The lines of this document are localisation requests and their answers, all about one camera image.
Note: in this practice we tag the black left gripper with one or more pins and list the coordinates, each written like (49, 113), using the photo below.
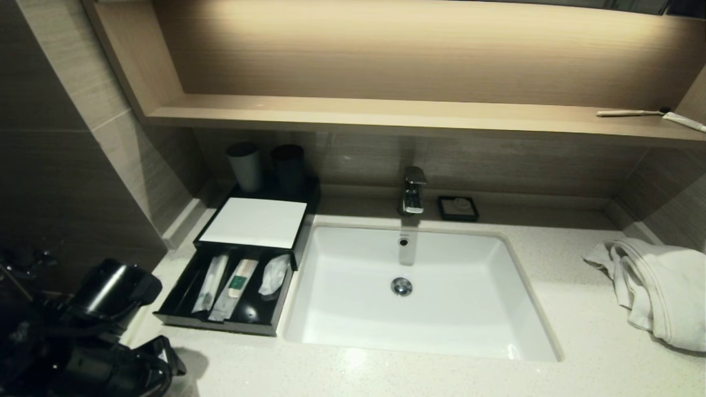
(110, 375)

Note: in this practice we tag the white towel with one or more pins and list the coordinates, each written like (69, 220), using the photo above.
(662, 292)

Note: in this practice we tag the black cup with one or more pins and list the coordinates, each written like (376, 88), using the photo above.
(288, 171)

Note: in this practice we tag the black square soap dish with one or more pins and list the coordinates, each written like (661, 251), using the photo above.
(442, 209)

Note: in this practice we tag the clear plastic packet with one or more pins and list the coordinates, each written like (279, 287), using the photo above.
(274, 275)

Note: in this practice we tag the black glossy box drawer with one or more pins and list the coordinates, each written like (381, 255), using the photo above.
(182, 300)

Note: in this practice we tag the chrome sink drain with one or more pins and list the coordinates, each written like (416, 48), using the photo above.
(401, 286)

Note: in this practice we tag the green label sachet in drawer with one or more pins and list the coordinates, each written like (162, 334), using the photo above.
(234, 289)

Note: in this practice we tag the round soap bar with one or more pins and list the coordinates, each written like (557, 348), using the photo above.
(460, 207)

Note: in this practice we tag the grey cup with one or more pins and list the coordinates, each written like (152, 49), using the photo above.
(245, 168)

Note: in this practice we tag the orange and black left arm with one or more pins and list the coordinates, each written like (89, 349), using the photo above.
(110, 289)

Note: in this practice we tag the white toothpaste tube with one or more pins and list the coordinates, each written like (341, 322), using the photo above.
(684, 121)

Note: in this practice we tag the white ceramic sink basin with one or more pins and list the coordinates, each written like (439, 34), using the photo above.
(469, 309)

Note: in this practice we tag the wooden wall shelf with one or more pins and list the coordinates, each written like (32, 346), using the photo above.
(386, 116)

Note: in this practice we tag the chrome sink faucet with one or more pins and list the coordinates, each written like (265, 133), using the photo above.
(412, 193)

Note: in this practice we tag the white packet green print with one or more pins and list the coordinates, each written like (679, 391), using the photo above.
(212, 281)

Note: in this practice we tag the beige toothbrush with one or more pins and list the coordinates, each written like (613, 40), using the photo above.
(629, 113)

